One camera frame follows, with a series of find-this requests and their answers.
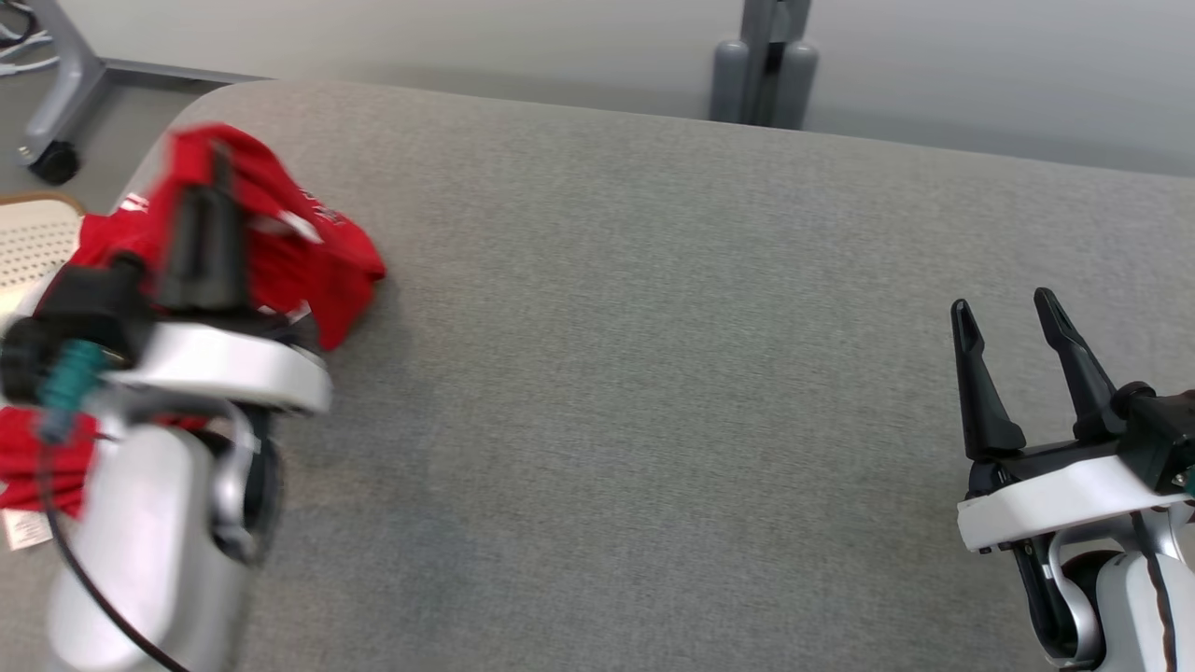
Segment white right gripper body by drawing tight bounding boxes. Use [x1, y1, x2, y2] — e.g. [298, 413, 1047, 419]
[957, 437, 1195, 553]

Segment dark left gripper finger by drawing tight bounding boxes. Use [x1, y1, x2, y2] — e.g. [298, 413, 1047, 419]
[157, 182, 219, 314]
[211, 142, 251, 315]

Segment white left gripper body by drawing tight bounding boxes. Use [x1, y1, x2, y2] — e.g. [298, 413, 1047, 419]
[0, 315, 333, 417]

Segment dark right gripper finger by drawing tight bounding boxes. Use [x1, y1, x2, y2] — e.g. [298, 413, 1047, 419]
[950, 299, 1027, 461]
[1033, 287, 1127, 442]

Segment red Bulls shorts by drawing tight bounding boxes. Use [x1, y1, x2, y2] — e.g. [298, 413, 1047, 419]
[61, 121, 388, 352]

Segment white perforated laundry basket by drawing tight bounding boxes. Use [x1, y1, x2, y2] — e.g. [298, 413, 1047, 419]
[0, 191, 88, 320]

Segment grey wheeled stand leg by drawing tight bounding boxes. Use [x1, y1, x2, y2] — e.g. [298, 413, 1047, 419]
[17, 0, 274, 186]

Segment right cable with teal plug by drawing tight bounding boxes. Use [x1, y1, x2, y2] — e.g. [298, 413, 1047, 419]
[1130, 471, 1195, 669]

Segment cable with teal plug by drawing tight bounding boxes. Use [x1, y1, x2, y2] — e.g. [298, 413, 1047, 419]
[35, 340, 192, 672]
[1130, 471, 1195, 669]

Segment left cable with teal plug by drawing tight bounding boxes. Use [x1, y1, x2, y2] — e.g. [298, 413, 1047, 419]
[35, 340, 192, 672]

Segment white cable bundle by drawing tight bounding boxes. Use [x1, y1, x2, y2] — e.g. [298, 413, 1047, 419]
[0, 0, 59, 77]

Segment grey metal post with cylinders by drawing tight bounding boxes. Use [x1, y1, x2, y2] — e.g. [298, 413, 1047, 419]
[709, 0, 822, 130]

